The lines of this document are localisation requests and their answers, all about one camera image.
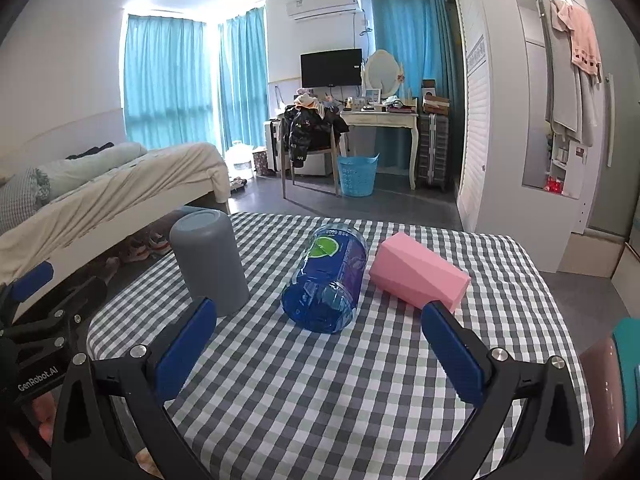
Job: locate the grey white towel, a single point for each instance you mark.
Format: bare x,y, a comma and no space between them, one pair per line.
567,105

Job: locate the white dressing table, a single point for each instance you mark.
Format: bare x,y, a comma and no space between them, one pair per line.
380,119

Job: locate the pink faceted cup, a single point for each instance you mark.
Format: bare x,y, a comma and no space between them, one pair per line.
420,271

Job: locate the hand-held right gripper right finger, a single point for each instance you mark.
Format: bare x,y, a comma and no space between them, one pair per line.
456,355

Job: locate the grey checked tablecloth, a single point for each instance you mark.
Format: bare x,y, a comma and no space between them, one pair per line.
300,390

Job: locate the clear water jug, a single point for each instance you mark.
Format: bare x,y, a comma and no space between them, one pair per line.
240,160

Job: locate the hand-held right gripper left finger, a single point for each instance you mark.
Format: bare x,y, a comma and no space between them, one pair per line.
184,347

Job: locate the grey cup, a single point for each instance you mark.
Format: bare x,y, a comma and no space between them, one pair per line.
210,260

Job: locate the pale green bolster pillow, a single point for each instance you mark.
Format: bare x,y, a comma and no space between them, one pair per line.
90,167

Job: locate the white louvred wardrobe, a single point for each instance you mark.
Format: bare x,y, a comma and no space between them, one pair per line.
480,110

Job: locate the pink towel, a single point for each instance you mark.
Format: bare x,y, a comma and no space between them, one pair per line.
585,45

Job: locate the wooden chair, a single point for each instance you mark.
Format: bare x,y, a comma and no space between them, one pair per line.
320,152

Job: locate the blue transparent cup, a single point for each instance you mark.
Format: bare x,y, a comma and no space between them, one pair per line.
325,280

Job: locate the dark clothes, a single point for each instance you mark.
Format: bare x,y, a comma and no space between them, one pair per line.
90,151

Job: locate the floral storage box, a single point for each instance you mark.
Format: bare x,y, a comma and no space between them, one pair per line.
261,162

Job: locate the oval white mirror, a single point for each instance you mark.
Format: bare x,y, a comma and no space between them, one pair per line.
381,70

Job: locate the person's left hand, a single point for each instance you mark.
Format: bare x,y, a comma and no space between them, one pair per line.
44,417

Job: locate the white air conditioner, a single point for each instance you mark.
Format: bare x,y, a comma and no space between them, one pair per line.
324,6

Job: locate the pile of light clothes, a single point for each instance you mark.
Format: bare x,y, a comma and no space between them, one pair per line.
307,100

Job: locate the black television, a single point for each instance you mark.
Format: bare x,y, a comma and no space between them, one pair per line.
331,67

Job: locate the white suitcase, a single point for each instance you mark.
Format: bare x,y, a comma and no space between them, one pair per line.
274,145

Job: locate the dark jacket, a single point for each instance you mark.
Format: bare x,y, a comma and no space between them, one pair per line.
302,132

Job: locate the tall teal curtain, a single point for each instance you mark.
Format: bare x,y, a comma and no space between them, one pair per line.
410,25

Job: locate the bed with cream sheet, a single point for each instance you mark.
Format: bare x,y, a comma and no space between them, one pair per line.
125,187

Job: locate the shoes under bed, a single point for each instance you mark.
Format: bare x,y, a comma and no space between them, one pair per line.
145,247

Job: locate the pink and teal furniture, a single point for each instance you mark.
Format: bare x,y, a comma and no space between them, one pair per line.
617,375

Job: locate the cardboard box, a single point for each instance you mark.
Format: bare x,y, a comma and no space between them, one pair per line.
435,102

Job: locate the pair of shoes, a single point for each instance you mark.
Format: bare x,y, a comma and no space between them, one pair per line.
238,183

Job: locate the blue window curtain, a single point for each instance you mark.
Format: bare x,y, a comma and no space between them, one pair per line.
243,75
170,80

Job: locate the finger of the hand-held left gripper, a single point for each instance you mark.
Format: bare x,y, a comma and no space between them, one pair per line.
82,294
32,281

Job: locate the small white photo frame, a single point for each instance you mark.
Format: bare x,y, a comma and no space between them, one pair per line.
373,95

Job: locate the checked pillow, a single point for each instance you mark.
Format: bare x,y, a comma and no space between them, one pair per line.
22,197

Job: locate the silver suitcase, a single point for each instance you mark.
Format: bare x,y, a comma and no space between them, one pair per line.
432,152

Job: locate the blue laundry basket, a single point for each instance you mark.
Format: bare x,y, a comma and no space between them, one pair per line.
357,175

